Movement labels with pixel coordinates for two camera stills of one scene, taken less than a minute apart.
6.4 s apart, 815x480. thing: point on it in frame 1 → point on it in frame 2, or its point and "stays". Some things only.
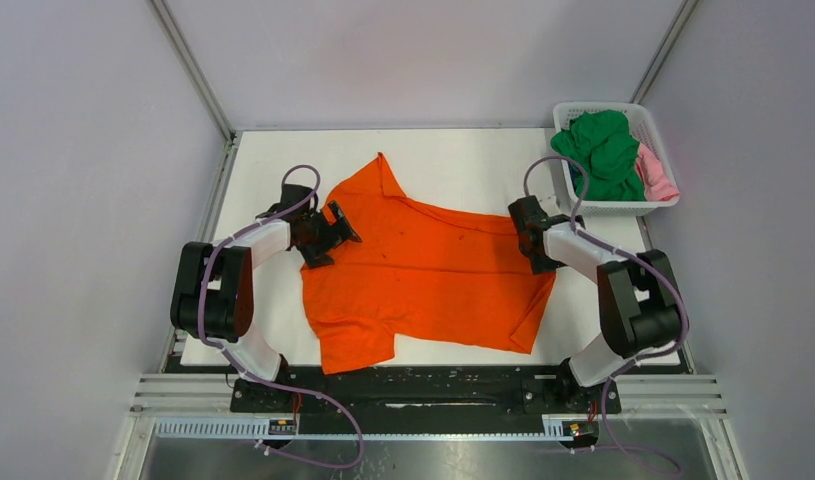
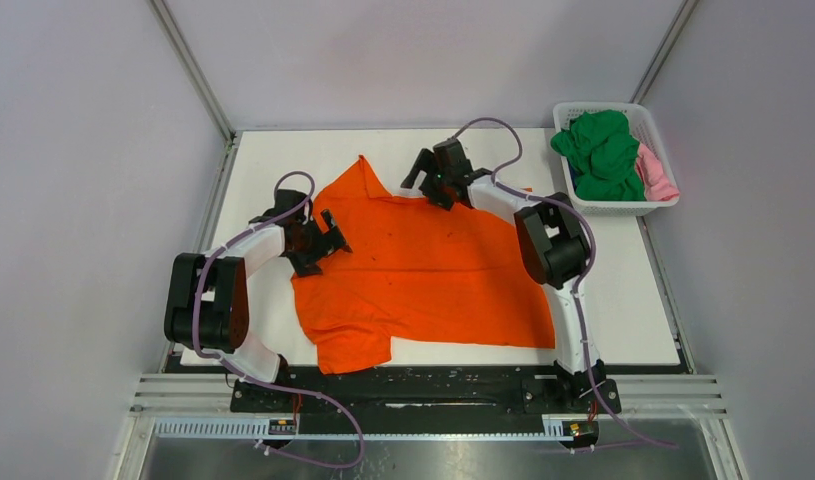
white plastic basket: [645, 133] stays
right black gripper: [546, 265] → [427, 162]
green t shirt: [601, 141] stays
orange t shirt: [420, 271] stays
